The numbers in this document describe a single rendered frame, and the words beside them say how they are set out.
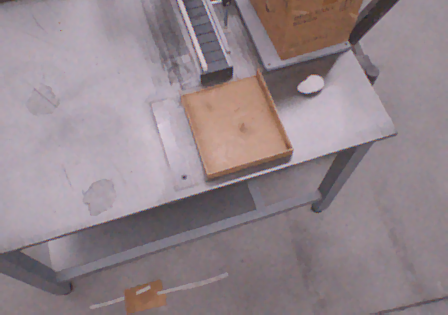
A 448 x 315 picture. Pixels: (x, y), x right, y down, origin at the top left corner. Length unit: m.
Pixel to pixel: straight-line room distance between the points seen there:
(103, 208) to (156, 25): 0.66
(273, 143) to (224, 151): 0.15
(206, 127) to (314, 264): 0.99
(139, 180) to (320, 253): 1.08
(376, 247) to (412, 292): 0.23
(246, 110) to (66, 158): 0.55
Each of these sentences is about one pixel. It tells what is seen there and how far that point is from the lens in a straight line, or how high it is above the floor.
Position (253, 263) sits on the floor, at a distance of 2.04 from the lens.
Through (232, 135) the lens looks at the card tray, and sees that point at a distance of 1.31.
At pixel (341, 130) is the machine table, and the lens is 1.37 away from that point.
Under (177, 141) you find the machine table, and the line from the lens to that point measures 1.31.
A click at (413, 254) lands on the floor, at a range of 2.22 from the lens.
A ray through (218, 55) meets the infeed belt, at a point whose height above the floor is 0.88.
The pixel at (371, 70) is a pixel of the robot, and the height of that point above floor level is 0.32.
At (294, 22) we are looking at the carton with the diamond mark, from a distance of 1.32.
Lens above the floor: 1.99
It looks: 64 degrees down
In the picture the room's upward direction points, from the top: 1 degrees clockwise
